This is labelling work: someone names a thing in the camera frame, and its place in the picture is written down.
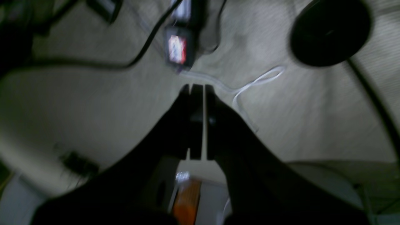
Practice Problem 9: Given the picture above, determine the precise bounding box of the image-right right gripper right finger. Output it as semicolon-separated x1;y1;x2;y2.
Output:
205;85;370;225

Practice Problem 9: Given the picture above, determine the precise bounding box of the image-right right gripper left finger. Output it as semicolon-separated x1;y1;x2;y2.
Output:
31;84;190;225

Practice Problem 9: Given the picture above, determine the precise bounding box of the black power adapter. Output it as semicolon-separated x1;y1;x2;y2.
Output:
164;26;197;70

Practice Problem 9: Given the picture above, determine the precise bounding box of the black round chair base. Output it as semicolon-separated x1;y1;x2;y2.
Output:
289;0;373;67

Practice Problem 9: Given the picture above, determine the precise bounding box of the white cable on floor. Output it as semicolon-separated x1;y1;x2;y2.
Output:
180;65;286;132

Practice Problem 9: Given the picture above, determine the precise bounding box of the black cable on floor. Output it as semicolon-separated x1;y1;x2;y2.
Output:
28;0;185;71

